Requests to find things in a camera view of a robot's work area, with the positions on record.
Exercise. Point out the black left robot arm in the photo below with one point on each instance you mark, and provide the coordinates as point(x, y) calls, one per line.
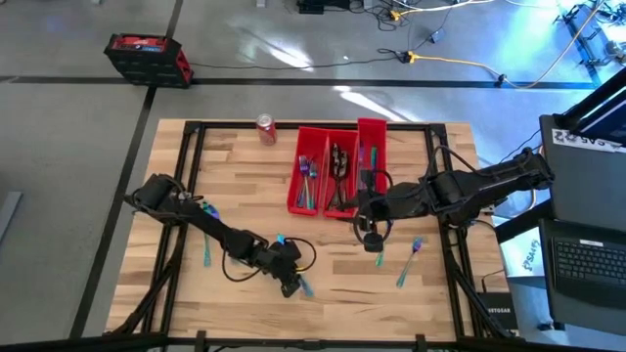
point(205, 222)

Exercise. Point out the grey laptop lid with sticker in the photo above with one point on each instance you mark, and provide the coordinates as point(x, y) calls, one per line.
point(582, 186)

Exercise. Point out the white sheet with black logo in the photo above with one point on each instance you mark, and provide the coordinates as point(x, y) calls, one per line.
point(525, 254)

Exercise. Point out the black monitor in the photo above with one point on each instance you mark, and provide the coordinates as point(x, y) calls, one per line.
point(606, 117)

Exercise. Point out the grey power adapter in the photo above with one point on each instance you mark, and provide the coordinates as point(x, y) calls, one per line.
point(436, 35)

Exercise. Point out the black table-level camera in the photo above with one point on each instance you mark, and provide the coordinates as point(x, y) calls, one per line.
point(313, 344)

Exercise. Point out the black aluminium table frame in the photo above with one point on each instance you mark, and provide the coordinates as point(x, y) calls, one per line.
point(230, 125)

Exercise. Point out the red plastic bin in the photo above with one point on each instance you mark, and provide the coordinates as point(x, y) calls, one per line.
point(379, 132)
point(354, 146)
point(296, 195)

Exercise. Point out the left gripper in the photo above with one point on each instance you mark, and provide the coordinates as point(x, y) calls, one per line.
point(283, 261)

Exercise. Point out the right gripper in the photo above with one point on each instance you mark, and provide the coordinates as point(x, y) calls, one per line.
point(374, 210)

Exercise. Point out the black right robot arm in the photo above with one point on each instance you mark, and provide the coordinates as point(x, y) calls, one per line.
point(469, 190)

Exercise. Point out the black box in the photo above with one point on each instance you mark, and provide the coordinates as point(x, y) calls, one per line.
point(318, 6)

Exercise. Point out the red black toolbox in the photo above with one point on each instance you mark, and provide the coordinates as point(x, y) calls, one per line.
point(147, 58)

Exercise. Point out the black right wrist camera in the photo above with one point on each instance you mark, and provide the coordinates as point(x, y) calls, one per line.
point(374, 243)

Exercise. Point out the black Netgear switch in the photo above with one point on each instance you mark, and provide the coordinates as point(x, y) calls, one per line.
point(499, 310)

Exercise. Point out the red soda can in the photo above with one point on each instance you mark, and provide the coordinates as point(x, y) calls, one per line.
point(265, 129)

